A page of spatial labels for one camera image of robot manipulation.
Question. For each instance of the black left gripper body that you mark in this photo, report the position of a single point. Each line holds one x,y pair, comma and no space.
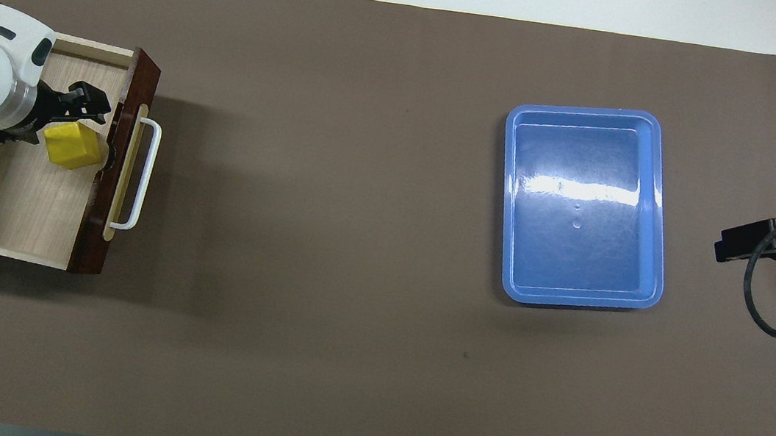
46,109

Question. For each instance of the yellow cube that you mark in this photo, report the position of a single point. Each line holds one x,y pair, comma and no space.
75,146

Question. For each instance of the blue plastic tray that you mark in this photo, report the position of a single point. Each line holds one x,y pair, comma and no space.
575,263

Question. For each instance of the brown table mat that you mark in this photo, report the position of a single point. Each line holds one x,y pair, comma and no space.
314,276

